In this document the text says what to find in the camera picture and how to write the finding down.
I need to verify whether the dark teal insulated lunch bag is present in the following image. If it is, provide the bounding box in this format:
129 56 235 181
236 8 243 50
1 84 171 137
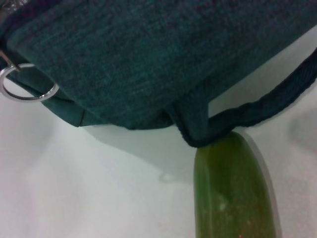
0 0 317 149

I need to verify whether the green cucumber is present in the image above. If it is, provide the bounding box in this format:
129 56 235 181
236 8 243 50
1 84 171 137
193 131 284 238

